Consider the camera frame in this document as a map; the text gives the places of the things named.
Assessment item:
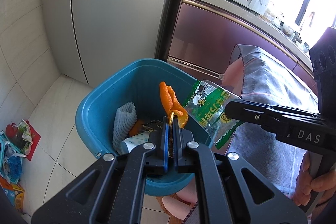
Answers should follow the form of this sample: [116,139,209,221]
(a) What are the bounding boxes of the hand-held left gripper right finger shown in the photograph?
[172,115,307,224]

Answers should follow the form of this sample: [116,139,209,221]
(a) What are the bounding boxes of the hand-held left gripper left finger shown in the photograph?
[31,116,170,224]

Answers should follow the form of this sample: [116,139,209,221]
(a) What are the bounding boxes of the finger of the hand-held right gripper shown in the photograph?
[225,101,326,133]
[232,98,297,110]

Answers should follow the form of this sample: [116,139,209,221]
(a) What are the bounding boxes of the white patterned paper cup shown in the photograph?
[120,133,151,155]

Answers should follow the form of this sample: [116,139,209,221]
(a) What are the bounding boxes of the orange peel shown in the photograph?
[129,119,144,135]
[159,81,189,128]

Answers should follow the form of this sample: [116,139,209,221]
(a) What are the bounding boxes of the green clear snack wrapper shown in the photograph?
[184,80,245,149]

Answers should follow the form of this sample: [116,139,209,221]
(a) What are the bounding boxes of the white foam fruit net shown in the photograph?
[113,101,137,148]

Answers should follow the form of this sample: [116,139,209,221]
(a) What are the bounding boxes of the blue plastic trash bin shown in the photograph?
[75,58,211,196]

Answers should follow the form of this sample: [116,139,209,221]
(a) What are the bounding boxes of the person's right hand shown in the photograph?
[293,152,336,208]

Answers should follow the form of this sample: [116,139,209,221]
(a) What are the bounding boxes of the plaid blue tablecloth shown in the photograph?
[226,43,320,199]

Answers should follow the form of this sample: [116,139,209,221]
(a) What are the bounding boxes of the pink fuzzy cloth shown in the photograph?
[157,186,200,221]

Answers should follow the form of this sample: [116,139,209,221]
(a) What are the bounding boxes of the clear plastic food bags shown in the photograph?
[265,4,295,36]

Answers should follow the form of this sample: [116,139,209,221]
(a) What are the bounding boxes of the purple base cabinets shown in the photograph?
[155,0,320,99]

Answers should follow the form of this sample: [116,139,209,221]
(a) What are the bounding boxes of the red packet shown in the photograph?
[6,120,41,162]

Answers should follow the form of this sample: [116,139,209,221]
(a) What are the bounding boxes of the silver refrigerator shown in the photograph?
[42,0,182,86]

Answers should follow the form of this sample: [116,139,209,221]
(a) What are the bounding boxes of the crumpled food wrapper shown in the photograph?
[17,120,33,151]

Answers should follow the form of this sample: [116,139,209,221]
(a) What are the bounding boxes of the orange cardboard box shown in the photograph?
[0,179,26,214]

